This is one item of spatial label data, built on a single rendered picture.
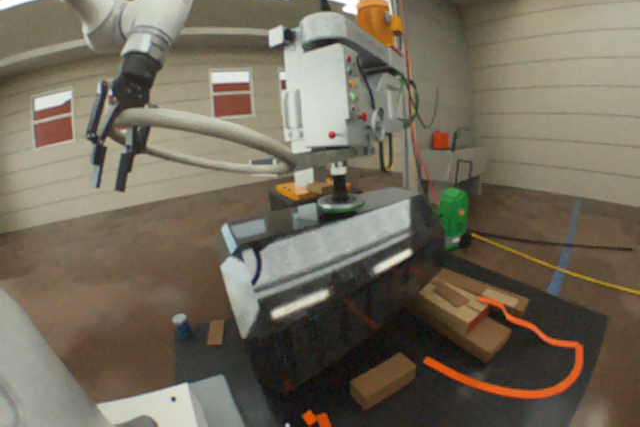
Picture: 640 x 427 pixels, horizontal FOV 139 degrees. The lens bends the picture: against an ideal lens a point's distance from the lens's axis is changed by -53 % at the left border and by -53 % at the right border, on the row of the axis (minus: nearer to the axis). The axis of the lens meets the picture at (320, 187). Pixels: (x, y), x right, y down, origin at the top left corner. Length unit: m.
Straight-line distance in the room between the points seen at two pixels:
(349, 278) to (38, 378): 0.92
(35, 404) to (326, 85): 1.09
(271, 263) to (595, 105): 5.44
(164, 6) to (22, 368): 0.54
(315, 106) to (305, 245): 0.56
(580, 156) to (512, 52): 2.38
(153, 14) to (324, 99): 0.73
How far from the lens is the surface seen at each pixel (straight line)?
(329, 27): 1.10
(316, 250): 0.98
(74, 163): 7.60
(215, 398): 0.48
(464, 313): 1.56
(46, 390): 0.25
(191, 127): 0.42
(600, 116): 5.54
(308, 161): 0.85
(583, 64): 5.66
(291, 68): 2.06
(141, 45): 0.51
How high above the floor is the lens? 1.18
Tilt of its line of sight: 12 degrees down
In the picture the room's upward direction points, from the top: 5 degrees counter-clockwise
